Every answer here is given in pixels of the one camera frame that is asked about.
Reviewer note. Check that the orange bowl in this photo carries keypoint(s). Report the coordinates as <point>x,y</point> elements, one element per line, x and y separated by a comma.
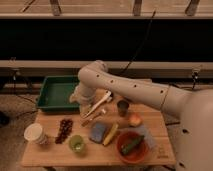
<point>137,154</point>

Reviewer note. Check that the small green cup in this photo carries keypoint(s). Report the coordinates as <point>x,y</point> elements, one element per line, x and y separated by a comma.
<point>76,144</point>

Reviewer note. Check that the green plastic tray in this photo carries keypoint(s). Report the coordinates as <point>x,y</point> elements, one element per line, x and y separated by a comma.
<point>55,93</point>

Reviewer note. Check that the yellow banana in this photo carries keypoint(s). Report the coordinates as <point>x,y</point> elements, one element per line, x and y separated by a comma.
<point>111,134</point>

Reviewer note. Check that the white paper cup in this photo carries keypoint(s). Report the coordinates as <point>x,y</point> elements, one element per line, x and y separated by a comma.
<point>35,133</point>

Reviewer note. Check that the dark metal cup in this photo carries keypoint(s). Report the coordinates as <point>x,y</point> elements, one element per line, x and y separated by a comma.
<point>122,107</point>

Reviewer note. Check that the green cucumber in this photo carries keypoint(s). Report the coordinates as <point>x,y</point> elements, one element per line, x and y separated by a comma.
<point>129,146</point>

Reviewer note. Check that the dark red grape bunch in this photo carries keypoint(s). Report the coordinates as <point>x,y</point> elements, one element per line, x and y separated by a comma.
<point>65,130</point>

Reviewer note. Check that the wooden handled brush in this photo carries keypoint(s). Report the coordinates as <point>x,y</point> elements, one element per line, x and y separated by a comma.
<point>102,112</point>

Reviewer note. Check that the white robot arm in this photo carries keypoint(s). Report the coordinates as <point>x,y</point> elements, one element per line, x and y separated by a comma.
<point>194,108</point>

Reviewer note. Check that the peach apple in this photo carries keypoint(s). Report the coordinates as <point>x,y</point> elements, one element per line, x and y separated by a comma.
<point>134,119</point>

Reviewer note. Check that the blue sponge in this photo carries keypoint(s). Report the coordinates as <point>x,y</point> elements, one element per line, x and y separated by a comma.
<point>97,132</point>

